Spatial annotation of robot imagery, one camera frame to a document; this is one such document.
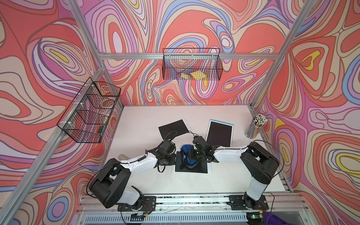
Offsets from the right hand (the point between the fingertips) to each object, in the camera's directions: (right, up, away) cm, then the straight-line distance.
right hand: (188, 158), depth 91 cm
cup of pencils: (+44, +23, -3) cm, 50 cm away
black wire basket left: (-56, +26, -17) cm, 64 cm away
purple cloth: (+39, -22, -25) cm, 51 cm away
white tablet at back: (-10, +19, +14) cm, 25 cm away
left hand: (-8, -1, -3) cm, 8 cm away
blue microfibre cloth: (-1, 0, -5) cm, 5 cm away
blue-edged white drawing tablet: (+24, +15, +11) cm, 31 cm away
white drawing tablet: (+9, -5, -4) cm, 11 cm away
